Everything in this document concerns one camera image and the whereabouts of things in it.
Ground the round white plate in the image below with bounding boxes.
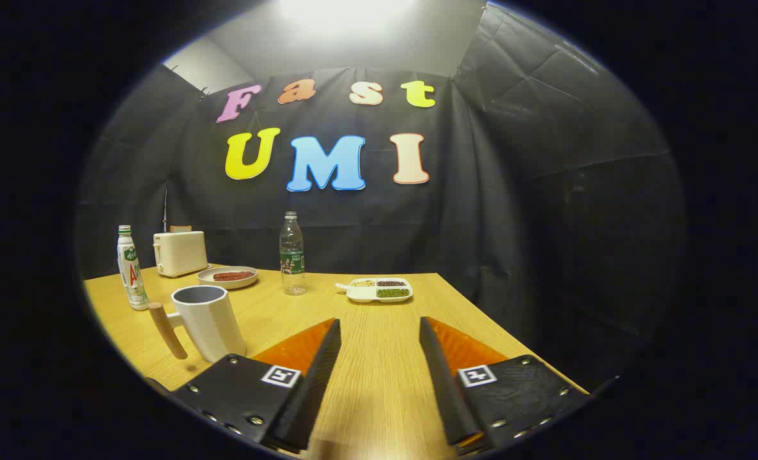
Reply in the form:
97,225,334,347
197,266,259,290

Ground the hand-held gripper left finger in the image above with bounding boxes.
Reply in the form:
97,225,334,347
171,318,342,454

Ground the white divided dish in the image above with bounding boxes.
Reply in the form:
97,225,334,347
335,277,414,303

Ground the black backdrop cloth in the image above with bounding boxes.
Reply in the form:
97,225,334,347
75,3,686,384

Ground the white cup with wooden handle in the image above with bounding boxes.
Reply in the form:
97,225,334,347
148,284,247,364

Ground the clear plastic water bottle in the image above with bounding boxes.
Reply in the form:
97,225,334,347
279,211,307,296

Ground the wooden table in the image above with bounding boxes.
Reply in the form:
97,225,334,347
84,265,589,460

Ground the white juice bottle green label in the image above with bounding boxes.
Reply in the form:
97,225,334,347
117,225,150,311

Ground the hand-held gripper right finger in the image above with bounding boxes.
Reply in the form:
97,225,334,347
419,316,589,456

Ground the white toaster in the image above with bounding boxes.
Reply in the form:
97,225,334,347
153,231,210,278

